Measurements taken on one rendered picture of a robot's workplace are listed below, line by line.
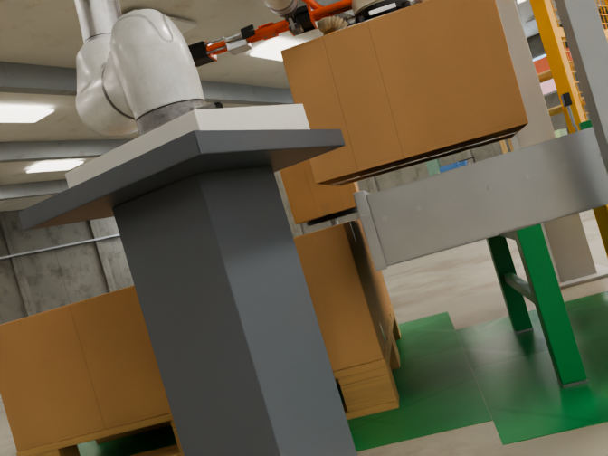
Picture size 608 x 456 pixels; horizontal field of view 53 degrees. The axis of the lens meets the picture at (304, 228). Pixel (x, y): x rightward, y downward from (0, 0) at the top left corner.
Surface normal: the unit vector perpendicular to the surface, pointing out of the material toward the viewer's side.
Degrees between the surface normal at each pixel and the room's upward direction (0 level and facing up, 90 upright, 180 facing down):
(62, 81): 90
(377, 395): 90
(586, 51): 90
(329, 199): 90
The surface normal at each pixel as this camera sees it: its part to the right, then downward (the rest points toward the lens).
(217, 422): -0.51, 0.15
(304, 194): -0.13, 0.03
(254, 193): 0.81, -0.25
